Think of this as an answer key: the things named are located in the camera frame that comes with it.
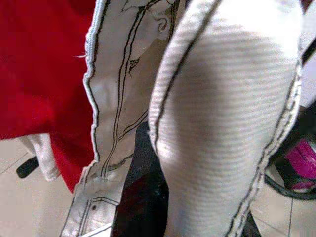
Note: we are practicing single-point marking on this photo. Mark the magenta vacuum cleaner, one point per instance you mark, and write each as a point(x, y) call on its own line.
point(301, 160)

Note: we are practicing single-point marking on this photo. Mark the beige stitched jacket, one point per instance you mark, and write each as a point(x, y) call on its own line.
point(222, 111)

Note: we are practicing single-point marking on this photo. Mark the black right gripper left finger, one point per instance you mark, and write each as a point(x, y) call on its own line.
point(145, 197)

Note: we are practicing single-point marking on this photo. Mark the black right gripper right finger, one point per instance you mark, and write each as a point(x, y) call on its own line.
point(251, 228)

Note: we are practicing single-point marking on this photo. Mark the red polo shirt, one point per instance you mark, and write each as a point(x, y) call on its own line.
point(37, 61)

